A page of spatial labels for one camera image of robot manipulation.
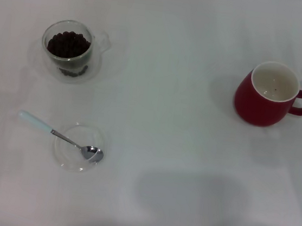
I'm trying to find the red mug with white inside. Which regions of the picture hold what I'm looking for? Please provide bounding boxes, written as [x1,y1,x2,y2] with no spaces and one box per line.
[230,57,302,132]

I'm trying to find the clear double-walled glass cup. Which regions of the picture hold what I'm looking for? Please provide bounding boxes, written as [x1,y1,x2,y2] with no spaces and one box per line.
[37,17,114,83]

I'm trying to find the dark coffee beans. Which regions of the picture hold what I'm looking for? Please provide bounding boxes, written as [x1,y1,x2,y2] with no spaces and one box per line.
[43,28,93,80]

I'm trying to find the clear glass saucer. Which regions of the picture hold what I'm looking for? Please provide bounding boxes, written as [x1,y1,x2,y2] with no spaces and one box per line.
[25,38,106,88]

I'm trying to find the small clear glass dish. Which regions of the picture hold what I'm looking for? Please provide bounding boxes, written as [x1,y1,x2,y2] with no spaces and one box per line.
[49,119,112,177]

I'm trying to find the light blue handled metal spoon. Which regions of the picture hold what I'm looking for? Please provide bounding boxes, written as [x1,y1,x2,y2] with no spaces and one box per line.
[13,109,109,166]

